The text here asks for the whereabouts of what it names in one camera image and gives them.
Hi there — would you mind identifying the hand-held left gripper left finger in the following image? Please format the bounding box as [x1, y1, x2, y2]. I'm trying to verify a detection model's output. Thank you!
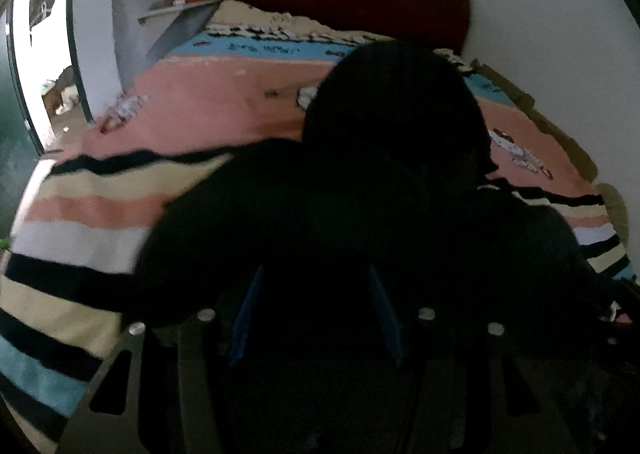
[56, 265, 265, 454]

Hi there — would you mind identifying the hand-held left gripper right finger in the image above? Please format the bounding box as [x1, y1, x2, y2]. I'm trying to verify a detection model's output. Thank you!
[369, 265, 583, 454]

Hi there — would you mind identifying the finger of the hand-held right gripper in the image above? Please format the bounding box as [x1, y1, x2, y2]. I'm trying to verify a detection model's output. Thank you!
[587, 279, 640, 370]

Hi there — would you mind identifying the black garment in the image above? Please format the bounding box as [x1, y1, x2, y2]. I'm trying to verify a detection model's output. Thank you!
[134, 40, 618, 385]

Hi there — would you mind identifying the olive brown bed edge padding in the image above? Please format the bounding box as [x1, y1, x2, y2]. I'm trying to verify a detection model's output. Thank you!
[469, 58, 632, 237]

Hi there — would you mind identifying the striped cartoon print blanket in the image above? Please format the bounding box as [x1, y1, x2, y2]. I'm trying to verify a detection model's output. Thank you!
[0, 0, 639, 451]

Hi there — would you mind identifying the white wall shelf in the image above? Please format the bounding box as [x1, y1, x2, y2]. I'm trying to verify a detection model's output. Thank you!
[138, 0, 222, 25]

